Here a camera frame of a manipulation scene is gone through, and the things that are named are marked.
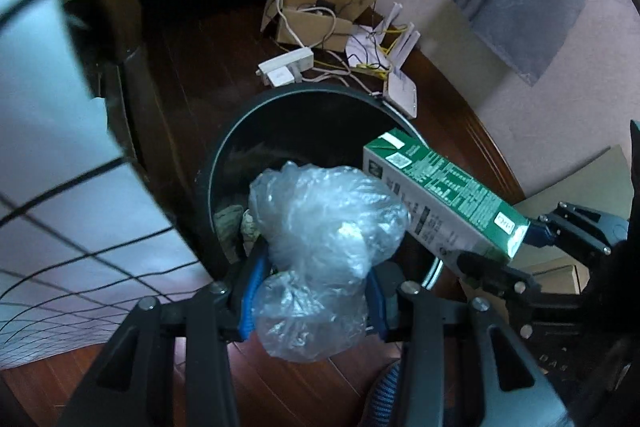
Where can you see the black trash bin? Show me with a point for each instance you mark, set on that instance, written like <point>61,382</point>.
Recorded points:
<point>300,122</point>

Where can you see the crumpled grey cloth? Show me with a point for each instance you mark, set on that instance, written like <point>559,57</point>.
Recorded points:
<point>232,227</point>

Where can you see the clear plastic bag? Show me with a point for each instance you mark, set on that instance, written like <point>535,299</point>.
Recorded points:
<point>320,227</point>

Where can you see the white power strip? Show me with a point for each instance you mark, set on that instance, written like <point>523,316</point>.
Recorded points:
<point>285,67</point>

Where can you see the open cardboard box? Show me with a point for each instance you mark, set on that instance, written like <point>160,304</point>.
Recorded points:
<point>310,29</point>

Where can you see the flat white router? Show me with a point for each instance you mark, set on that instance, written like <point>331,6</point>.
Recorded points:
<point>402,92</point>

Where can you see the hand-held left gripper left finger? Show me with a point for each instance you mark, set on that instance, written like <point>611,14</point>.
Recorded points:
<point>252,289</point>

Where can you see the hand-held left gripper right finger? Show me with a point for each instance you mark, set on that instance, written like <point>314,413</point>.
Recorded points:
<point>378,302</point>

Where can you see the white router with antennas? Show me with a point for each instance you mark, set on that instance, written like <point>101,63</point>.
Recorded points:
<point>362,47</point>

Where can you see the blue striped fabric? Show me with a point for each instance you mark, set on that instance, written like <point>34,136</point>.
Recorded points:
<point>385,397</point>

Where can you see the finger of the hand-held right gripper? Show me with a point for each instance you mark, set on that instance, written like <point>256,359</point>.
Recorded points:
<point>492,274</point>
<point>542,232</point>

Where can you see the green carton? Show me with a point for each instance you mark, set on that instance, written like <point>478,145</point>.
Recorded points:
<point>450,187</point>

